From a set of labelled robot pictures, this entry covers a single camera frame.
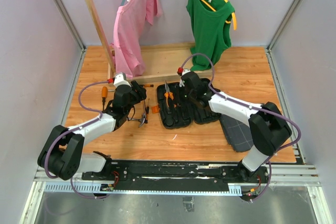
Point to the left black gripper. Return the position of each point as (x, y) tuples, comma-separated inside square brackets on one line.
[(140, 94)]

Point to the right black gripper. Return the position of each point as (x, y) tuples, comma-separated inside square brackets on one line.
[(181, 89)]

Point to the black plastic tool case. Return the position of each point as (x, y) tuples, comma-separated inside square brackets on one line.
[(185, 112)]

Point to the orange handled pliers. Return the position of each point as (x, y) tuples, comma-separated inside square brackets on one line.
[(168, 96)]

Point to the steel claw hammer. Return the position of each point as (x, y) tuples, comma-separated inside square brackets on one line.
[(143, 119)]

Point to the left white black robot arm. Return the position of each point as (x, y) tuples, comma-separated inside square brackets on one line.
[(62, 155)]

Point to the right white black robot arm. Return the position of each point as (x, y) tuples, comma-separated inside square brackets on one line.
[(268, 128)]

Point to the black orange screwdriver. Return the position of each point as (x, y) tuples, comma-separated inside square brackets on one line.
[(147, 85)]

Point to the small needle nose pliers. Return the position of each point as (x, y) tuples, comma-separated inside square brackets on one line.
[(147, 110)]

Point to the small orange screwdriver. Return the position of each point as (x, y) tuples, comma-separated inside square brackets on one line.
[(104, 94)]

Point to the wooden clothes rack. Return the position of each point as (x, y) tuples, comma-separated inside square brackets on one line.
[(161, 61)]

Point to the grey folded cloth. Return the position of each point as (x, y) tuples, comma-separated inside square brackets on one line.
[(237, 134)]

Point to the pink t-shirt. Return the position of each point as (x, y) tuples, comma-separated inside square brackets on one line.
[(128, 27)]

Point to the green tank top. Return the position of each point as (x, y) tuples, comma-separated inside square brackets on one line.
[(210, 23)]

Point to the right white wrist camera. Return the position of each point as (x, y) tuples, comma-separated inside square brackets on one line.
[(181, 72)]

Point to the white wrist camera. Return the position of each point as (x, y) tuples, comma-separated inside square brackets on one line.
[(181, 72), (118, 80)]

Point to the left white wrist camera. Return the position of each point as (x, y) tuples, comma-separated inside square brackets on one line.
[(118, 80)]

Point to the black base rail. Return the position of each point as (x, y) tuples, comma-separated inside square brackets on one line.
[(177, 176)]

